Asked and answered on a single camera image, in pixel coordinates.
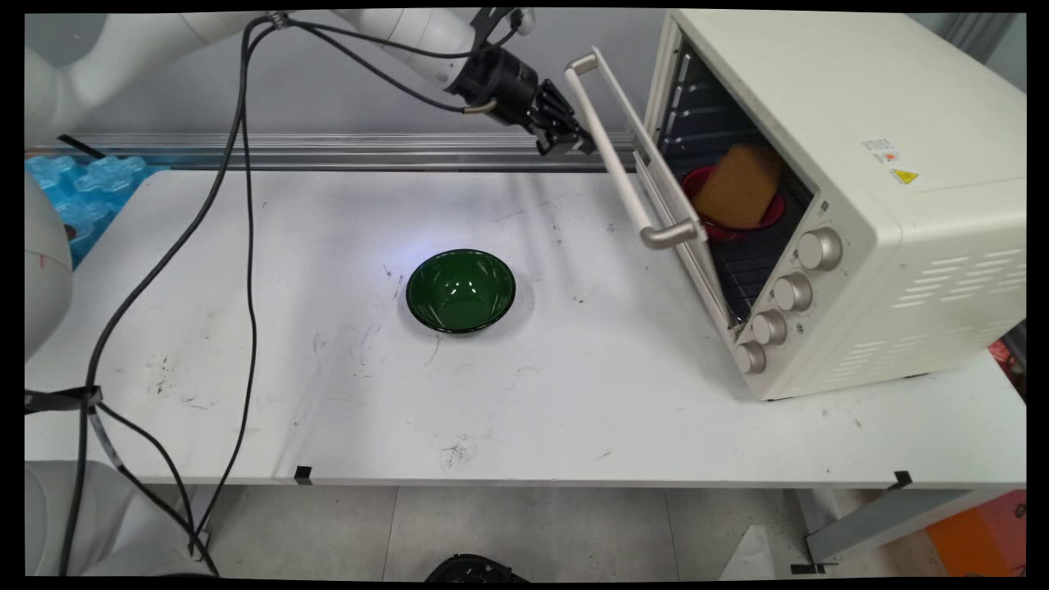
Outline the black tape strip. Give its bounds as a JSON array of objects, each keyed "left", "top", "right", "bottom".
[{"left": 56, "top": 134, "right": 107, "bottom": 161}]

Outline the wire oven rack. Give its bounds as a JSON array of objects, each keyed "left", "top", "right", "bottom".
[{"left": 709, "top": 236, "right": 792, "bottom": 322}]

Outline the thin black cable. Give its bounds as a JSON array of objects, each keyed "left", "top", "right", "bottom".
[{"left": 187, "top": 16, "right": 284, "bottom": 558}]

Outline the cream toaster oven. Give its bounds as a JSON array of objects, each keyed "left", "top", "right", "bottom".
[{"left": 643, "top": 10, "right": 1027, "bottom": 402}]

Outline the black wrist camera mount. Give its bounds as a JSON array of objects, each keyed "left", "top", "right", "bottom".
[{"left": 469, "top": 8, "right": 535, "bottom": 52}]

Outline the black round floor object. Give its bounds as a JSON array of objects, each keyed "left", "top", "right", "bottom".
[{"left": 424, "top": 553, "right": 530, "bottom": 583}]

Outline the oven door with cream handle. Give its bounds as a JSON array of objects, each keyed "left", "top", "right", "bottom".
[{"left": 564, "top": 47, "right": 737, "bottom": 330}]

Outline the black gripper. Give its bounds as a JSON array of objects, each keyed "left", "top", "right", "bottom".
[{"left": 446, "top": 47, "right": 597, "bottom": 157}]

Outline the black strap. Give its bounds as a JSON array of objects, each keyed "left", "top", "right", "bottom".
[{"left": 25, "top": 384, "right": 104, "bottom": 415}]

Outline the grey table leg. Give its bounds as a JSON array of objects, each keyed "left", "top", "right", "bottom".
[{"left": 789, "top": 488, "right": 1010, "bottom": 575}]

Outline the black cable with metal plug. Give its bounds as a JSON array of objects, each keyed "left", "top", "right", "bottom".
[{"left": 275, "top": 16, "right": 499, "bottom": 116}]

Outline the short black camera cable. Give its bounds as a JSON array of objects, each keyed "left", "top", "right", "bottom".
[{"left": 279, "top": 12, "right": 525, "bottom": 61}]

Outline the brown bread slice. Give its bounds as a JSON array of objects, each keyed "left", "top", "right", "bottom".
[{"left": 692, "top": 145, "right": 782, "bottom": 229}]

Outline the aluminium rail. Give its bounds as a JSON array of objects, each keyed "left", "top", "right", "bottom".
[{"left": 25, "top": 133, "right": 642, "bottom": 172}]

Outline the thick black cable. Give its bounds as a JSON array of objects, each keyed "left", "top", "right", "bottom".
[{"left": 59, "top": 15, "right": 275, "bottom": 576}]

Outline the dark green bowl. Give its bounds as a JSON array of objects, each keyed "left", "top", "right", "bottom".
[{"left": 405, "top": 249, "right": 517, "bottom": 334}]

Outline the blue water bottle pack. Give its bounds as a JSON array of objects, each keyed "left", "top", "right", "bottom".
[{"left": 25, "top": 154, "right": 170, "bottom": 268}]

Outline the red plate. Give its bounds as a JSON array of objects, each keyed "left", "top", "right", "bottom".
[{"left": 681, "top": 166, "right": 787, "bottom": 243}]

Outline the orange box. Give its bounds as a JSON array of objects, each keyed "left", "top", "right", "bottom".
[{"left": 925, "top": 489, "right": 1027, "bottom": 578}]

